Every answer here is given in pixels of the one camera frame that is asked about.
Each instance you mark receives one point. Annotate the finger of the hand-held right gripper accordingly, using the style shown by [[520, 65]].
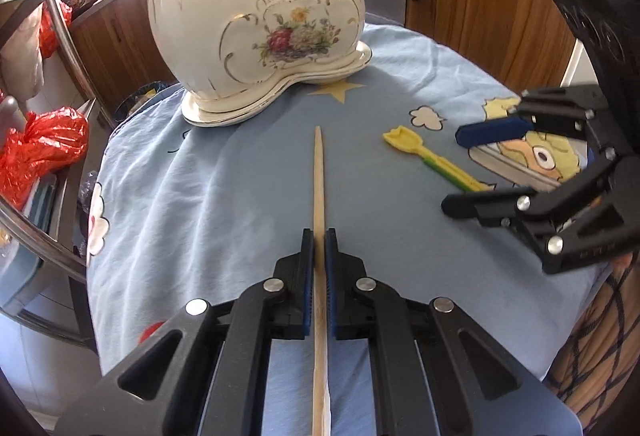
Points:
[[490, 133], [480, 206]]

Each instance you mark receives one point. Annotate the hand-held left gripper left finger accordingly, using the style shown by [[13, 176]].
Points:
[[307, 296]]

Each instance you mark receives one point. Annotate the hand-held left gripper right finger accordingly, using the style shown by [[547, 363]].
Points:
[[330, 296]]

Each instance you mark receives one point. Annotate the yellow plastic spoon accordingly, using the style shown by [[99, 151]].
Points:
[[400, 138]]

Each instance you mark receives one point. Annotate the wooden chopstick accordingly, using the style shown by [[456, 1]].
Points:
[[318, 176]]

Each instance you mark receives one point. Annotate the white floral ceramic utensil holder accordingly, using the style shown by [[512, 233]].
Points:
[[200, 25]]

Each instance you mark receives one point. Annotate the blue printed cloth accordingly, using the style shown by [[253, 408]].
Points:
[[200, 196]]

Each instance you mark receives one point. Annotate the black trash bin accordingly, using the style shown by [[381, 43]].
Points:
[[140, 98]]

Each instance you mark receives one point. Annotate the steel shelf rack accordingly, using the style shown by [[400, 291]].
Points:
[[42, 236]]

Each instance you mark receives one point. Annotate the red plastic bag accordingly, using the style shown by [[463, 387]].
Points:
[[50, 38], [45, 145]]

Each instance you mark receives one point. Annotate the wooden base cabinets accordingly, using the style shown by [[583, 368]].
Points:
[[125, 45]]

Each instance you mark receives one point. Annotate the white cloth bag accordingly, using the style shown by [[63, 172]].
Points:
[[20, 60]]

